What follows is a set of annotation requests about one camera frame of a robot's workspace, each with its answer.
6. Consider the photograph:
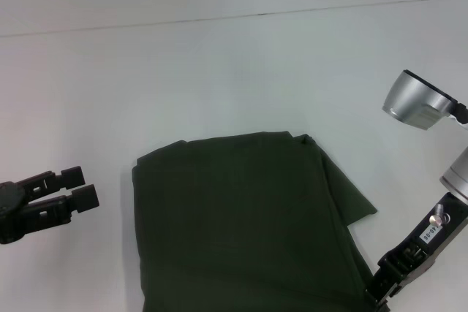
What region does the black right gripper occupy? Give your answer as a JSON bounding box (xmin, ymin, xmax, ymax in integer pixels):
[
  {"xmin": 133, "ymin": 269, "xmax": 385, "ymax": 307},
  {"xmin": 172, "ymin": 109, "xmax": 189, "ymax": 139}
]
[{"xmin": 365, "ymin": 191, "xmax": 468, "ymax": 308}]

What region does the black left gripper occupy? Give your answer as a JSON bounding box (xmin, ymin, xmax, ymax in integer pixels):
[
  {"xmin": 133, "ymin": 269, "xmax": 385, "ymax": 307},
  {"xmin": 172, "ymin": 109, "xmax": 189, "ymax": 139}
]
[{"xmin": 0, "ymin": 166, "xmax": 100, "ymax": 246}]

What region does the right arm silver cable plug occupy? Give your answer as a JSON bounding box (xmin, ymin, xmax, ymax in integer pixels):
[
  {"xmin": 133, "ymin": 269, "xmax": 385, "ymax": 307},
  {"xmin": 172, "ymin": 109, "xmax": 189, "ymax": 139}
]
[{"xmin": 428, "ymin": 204, "xmax": 450, "ymax": 228}]

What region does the dark green FREE T-shirt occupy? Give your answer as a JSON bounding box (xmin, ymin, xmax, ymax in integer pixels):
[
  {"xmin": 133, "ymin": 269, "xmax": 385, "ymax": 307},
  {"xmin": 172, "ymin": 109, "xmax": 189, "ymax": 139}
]
[{"xmin": 131, "ymin": 130, "xmax": 380, "ymax": 312}]

